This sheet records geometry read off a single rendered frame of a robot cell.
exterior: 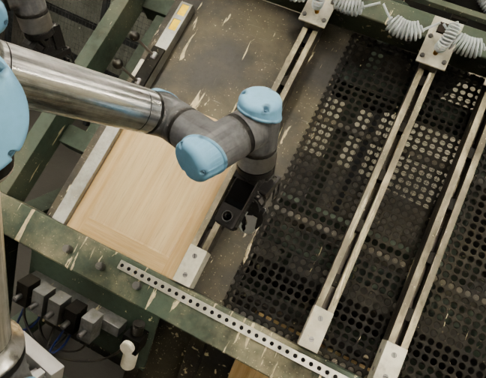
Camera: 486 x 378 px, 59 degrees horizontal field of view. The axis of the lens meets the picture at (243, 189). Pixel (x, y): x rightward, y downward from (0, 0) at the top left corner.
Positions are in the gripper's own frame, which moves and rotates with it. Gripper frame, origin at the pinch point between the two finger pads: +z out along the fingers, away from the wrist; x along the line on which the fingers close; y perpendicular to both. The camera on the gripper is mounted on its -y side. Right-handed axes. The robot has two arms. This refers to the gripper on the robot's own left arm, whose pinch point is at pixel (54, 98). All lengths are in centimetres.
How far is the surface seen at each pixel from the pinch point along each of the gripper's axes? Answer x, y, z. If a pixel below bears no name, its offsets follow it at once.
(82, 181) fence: 3.1, 1.1, 37.3
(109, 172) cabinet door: -1.6, 9.4, 36.6
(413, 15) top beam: -64, 103, -5
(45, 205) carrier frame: 26, -6, 61
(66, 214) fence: 0.6, -9.9, 42.8
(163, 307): -46, -13, 51
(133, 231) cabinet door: -21.5, -0.3, 44.9
